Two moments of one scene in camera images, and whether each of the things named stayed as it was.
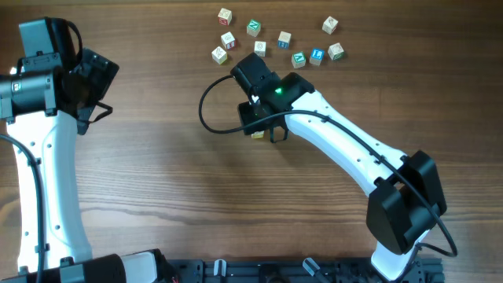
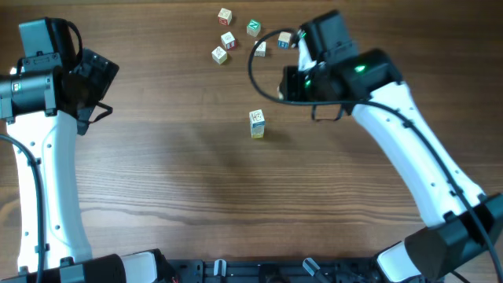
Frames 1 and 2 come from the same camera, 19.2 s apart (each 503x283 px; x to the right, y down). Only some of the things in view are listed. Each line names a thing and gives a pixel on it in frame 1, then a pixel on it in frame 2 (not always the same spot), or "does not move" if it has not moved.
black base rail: [424, 270] does not move
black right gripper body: [247, 114] → [302, 86]
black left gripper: [104, 71] does not move
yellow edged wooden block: [258, 134] does not move
